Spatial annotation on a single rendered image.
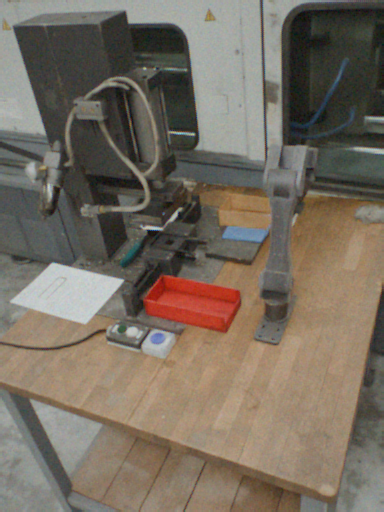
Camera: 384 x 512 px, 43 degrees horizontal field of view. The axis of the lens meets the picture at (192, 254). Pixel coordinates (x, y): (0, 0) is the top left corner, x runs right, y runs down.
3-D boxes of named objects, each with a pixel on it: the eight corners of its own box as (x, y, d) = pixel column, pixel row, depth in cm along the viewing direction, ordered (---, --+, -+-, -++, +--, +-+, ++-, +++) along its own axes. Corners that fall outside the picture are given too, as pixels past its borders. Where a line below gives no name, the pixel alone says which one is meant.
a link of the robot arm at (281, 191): (267, 284, 136) (274, 166, 125) (291, 288, 134) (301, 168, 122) (261, 293, 131) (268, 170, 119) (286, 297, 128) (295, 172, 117)
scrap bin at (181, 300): (226, 333, 134) (224, 318, 130) (146, 315, 144) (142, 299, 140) (241, 305, 142) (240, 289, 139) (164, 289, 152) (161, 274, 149)
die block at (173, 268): (173, 281, 155) (169, 262, 150) (145, 276, 159) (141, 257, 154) (198, 245, 169) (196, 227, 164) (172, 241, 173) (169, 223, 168)
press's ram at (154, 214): (167, 237, 143) (149, 142, 126) (93, 225, 154) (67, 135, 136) (192, 205, 156) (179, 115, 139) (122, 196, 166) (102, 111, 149)
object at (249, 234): (266, 243, 162) (266, 235, 160) (222, 238, 167) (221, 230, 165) (271, 231, 167) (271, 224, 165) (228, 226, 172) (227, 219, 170)
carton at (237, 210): (287, 238, 167) (287, 219, 163) (219, 228, 177) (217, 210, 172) (297, 218, 176) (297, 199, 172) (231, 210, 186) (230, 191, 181)
